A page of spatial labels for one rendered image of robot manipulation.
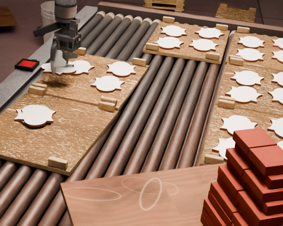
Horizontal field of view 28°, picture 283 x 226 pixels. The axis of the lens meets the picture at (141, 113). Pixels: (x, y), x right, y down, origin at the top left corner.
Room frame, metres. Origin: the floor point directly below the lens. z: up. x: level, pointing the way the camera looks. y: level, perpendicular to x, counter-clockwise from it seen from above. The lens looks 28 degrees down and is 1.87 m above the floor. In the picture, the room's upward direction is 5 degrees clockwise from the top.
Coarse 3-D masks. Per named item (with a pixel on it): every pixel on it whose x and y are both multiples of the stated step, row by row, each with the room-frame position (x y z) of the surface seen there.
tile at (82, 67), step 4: (76, 64) 2.08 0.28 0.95; (80, 64) 2.08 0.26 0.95; (84, 64) 2.09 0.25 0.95; (88, 64) 2.09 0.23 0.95; (76, 68) 2.04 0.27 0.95; (80, 68) 2.04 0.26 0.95; (84, 68) 2.05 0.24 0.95; (88, 68) 2.05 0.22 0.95; (92, 68) 2.07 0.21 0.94; (76, 72) 2.00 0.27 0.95; (80, 72) 2.01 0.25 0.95; (84, 72) 2.01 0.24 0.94
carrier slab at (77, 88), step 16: (96, 64) 2.12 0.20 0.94; (48, 80) 1.93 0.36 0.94; (64, 80) 1.94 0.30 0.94; (80, 80) 1.95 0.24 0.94; (128, 80) 1.99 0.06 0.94; (64, 96) 1.81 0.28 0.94; (80, 96) 1.82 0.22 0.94; (96, 96) 1.83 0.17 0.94; (112, 96) 1.84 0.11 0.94; (128, 96) 1.87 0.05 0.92
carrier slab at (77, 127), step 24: (24, 96) 1.78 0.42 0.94; (48, 96) 1.80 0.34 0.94; (0, 120) 1.60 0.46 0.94; (72, 120) 1.64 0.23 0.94; (96, 120) 1.65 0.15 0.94; (0, 144) 1.45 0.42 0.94; (24, 144) 1.46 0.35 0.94; (48, 144) 1.48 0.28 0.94; (72, 144) 1.49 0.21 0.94; (48, 168) 1.36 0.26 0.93; (72, 168) 1.36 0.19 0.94
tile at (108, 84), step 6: (96, 78) 1.96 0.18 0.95; (102, 78) 1.96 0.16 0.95; (108, 78) 1.97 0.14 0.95; (114, 78) 1.97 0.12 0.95; (96, 84) 1.91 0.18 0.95; (102, 84) 1.91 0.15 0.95; (108, 84) 1.92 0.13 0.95; (114, 84) 1.92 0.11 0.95; (120, 84) 1.93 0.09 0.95; (102, 90) 1.86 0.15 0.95; (108, 90) 1.87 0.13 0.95; (114, 90) 1.88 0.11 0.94; (120, 90) 1.89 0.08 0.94
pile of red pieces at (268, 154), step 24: (240, 144) 1.00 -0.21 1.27; (264, 144) 0.99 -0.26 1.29; (240, 168) 0.97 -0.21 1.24; (264, 168) 0.91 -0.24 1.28; (216, 192) 1.01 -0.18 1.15; (240, 192) 0.94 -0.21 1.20; (264, 192) 0.89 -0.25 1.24; (216, 216) 0.97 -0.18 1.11; (240, 216) 0.92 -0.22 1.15; (264, 216) 0.87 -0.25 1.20
